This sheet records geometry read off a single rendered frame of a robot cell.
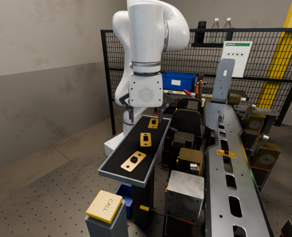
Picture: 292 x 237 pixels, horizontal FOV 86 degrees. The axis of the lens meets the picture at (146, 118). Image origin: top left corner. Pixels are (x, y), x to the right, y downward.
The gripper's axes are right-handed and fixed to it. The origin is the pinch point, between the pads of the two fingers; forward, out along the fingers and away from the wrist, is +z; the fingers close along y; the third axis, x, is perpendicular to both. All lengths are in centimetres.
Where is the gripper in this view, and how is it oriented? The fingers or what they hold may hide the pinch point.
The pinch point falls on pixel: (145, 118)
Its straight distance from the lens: 53.1
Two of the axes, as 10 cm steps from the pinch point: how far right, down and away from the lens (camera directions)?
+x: -0.2, -4.7, 8.8
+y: 10.0, -0.1, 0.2
